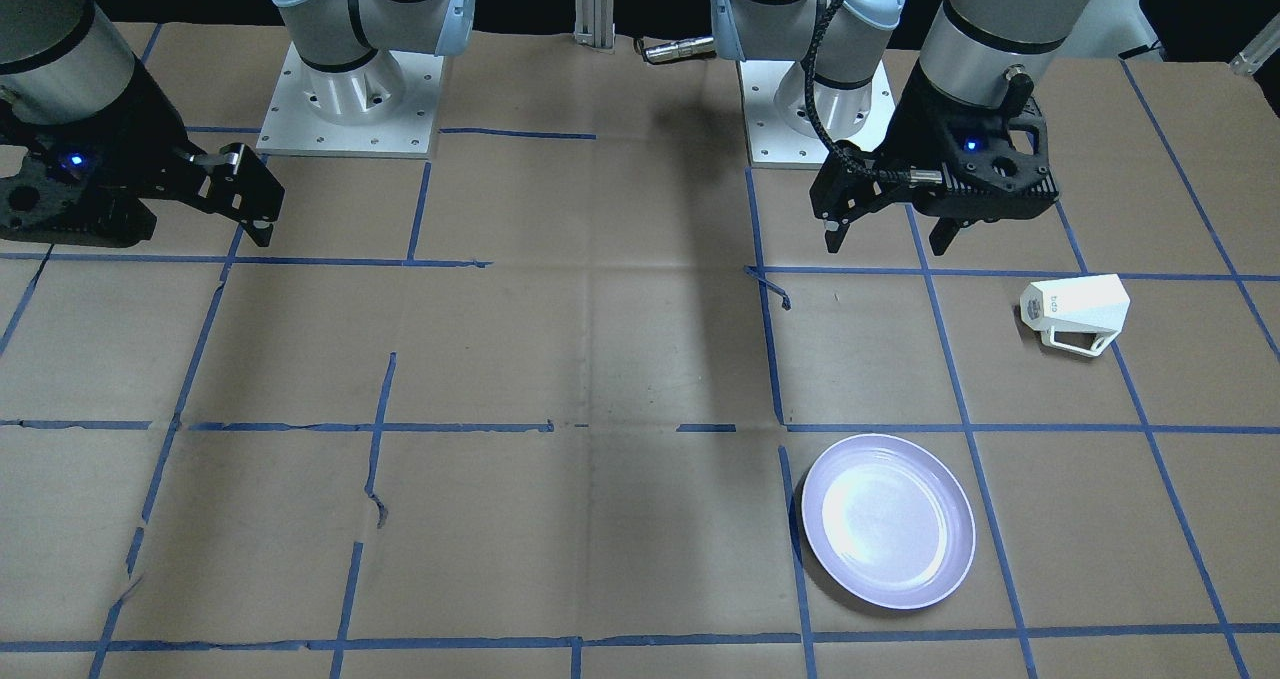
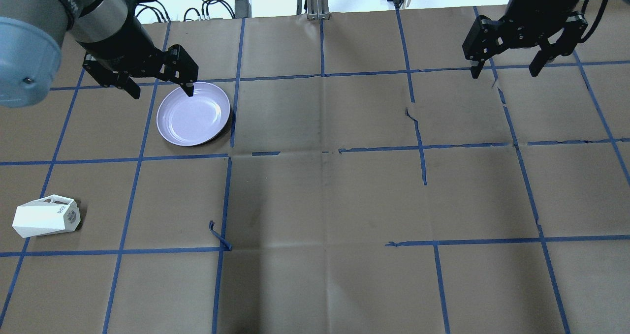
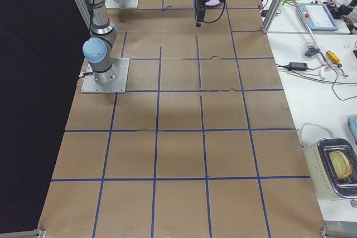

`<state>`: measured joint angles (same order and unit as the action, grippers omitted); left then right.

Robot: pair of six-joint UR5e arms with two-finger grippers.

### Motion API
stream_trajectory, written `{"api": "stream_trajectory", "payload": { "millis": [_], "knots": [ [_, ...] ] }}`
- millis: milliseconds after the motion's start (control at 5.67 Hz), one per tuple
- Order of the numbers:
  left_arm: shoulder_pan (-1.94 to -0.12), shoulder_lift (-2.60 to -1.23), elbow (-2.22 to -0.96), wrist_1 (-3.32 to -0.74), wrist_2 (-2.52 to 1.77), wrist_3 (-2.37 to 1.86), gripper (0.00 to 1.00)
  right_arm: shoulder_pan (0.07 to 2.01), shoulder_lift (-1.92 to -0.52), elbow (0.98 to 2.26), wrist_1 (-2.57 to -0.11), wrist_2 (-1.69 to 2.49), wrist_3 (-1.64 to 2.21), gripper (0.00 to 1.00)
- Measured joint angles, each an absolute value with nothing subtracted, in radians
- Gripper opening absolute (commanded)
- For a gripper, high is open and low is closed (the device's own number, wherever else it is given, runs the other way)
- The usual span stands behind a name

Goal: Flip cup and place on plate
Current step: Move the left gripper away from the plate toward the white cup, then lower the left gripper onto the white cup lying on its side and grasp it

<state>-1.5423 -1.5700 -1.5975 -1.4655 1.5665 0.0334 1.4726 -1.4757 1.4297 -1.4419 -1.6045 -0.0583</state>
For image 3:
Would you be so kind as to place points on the lavender round plate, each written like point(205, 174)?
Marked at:
point(212, 3)

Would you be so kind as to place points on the white toaster with bread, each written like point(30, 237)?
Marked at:
point(332, 166)

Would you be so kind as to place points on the long metal rod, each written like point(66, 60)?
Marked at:
point(312, 37)

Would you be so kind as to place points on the blue teach pendant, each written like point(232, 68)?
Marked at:
point(318, 17)

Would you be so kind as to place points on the yellow handled tool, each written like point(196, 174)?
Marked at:
point(333, 58)

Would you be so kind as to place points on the black power adapter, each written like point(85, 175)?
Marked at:
point(297, 66)

